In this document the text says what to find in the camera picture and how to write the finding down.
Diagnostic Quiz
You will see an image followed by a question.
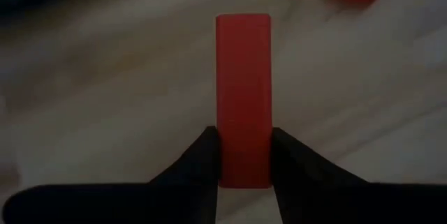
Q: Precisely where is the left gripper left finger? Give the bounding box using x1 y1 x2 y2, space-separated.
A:
148 126 220 186

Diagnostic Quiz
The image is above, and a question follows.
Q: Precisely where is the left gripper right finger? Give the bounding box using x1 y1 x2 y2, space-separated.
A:
271 126 371 187

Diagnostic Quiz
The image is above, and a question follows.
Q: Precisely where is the orange-red long block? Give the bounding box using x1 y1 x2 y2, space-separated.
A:
215 13 273 189

